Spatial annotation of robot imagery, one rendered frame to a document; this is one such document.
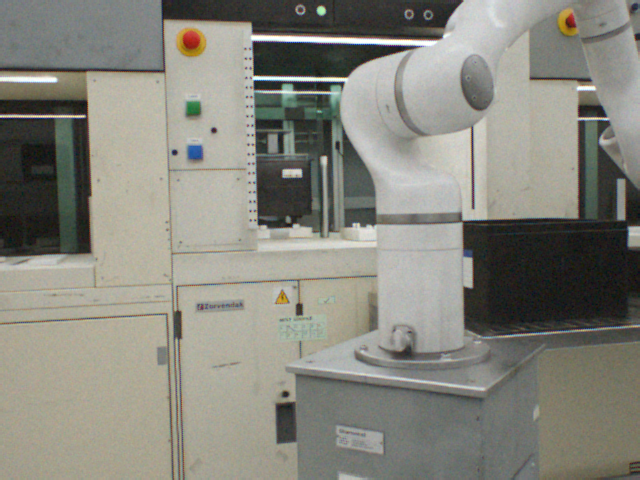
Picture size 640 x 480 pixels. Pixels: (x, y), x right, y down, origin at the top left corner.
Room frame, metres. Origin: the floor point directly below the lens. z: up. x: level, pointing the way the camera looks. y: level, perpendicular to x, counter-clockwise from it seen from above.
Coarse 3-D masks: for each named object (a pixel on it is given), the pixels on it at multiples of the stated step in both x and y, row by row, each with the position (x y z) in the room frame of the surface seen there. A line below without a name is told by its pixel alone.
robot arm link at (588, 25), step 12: (588, 0) 1.24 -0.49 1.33; (600, 0) 1.23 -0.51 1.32; (612, 0) 1.24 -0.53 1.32; (624, 0) 1.25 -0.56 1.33; (576, 12) 1.27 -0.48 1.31; (588, 12) 1.25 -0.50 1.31; (600, 12) 1.24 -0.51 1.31; (612, 12) 1.24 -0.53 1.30; (624, 12) 1.25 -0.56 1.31; (576, 24) 1.30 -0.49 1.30; (588, 24) 1.26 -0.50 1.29; (600, 24) 1.25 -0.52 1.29; (612, 24) 1.25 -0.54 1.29; (624, 24) 1.25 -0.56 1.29; (588, 36) 1.28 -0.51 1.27
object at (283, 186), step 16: (272, 144) 2.22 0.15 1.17; (256, 160) 2.12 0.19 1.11; (272, 160) 2.13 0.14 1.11; (288, 160) 2.15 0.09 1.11; (304, 160) 2.16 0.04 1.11; (256, 176) 2.12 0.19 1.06; (272, 176) 2.13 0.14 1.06; (288, 176) 2.14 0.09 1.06; (304, 176) 2.16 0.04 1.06; (256, 192) 2.12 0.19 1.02; (272, 192) 2.13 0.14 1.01; (288, 192) 2.14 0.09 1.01; (304, 192) 2.16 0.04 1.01; (272, 208) 2.13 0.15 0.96; (288, 208) 2.14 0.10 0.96; (304, 208) 2.16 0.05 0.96; (288, 224) 2.25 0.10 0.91
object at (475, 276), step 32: (480, 224) 1.20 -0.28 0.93; (512, 224) 1.17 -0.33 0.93; (544, 224) 1.19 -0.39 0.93; (576, 224) 1.20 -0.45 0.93; (608, 224) 1.21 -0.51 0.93; (480, 256) 1.20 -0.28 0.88; (512, 256) 1.17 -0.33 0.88; (544, 256) 1.18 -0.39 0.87; (576, 256) 1.20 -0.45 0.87; (608, 256) 1.21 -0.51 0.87; (480, 288) 1.20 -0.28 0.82; (512, 288) 1.17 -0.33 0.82; (544, 288) 1.18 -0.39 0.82; (576, 288) 1.20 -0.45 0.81; (608, 288) 1.21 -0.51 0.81; (480, 320) 1.20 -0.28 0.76; (512, 320) 1.17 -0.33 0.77; (544, 320) 1.19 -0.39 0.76
